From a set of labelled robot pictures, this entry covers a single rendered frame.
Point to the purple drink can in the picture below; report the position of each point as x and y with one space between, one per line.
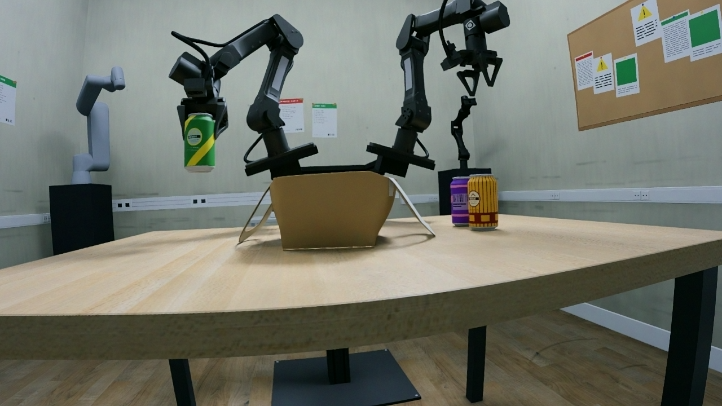
459 201

